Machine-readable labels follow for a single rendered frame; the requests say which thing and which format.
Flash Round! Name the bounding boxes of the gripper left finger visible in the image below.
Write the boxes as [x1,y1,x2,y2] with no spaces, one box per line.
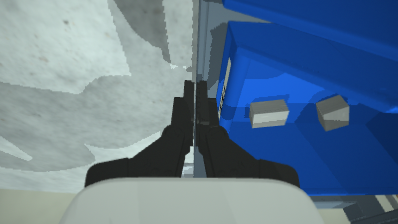
[84,80,194,188]

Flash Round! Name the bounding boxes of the grey rectangular block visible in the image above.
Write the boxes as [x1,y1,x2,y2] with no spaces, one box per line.
[249,99,289,128]
[316,95,349,131]

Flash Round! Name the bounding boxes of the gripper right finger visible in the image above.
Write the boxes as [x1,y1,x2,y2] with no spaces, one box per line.
[195,81,300,188]

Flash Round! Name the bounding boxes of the dark grey shelf rack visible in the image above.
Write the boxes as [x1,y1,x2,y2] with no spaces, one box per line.
[181,0,398,224]

